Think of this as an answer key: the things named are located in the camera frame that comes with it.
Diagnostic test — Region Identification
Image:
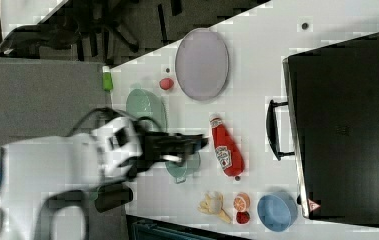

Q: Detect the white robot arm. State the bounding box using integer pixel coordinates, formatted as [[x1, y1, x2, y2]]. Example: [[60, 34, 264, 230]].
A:
[[0, 116, 208, 240]]

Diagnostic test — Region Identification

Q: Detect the green mug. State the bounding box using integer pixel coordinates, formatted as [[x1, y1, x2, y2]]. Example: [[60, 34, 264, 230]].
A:
[[165, 153, 201, 184]]

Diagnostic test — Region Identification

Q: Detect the lilac round plate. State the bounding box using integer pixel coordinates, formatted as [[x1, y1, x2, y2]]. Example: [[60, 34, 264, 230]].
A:
[[175, 28, 229, 101]]

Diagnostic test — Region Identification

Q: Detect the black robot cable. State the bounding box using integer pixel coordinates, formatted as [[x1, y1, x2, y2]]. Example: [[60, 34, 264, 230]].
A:
[[66, 107, 165, 138]]

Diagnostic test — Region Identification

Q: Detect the red strawberry toy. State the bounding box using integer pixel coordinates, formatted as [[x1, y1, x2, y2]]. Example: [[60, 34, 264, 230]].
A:
[[159, 78, 174, 90]]

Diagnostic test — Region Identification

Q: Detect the blue bowl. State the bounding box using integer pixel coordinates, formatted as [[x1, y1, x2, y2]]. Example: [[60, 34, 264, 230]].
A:
[[257, 192, 298, 232]]

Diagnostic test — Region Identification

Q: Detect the green marker bottle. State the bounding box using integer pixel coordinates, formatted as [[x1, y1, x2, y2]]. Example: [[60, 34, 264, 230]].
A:
[[102, 66, 113, 91]]

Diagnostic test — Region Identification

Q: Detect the red ketchup bottle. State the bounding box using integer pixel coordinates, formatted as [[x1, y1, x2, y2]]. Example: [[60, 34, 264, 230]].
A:
[[210, 115, 245, 177]]

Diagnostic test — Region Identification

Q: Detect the yellow banana peel toy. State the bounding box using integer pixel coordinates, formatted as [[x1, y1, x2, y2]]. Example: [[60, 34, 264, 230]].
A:
[[197, 191, 232, 224]]

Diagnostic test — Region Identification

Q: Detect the black office chair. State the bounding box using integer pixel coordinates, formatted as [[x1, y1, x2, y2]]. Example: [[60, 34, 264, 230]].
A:
[[0, 0, 185, 63]]

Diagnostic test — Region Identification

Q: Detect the small red fruit toy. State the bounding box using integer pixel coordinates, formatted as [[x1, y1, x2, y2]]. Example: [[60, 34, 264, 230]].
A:
[[236, 212, 250, 224]]

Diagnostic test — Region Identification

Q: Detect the black toaster oven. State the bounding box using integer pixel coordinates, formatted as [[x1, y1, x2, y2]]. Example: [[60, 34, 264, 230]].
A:
[[282, 32, 379, 228]]

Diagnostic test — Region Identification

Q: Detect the orange slice toy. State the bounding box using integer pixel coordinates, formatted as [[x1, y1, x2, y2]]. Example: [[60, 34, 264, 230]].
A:
[[233, 192, 250, 212]]

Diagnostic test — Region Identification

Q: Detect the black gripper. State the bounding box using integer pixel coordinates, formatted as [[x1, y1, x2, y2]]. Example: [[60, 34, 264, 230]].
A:
[[142, 132, 209, 167]]

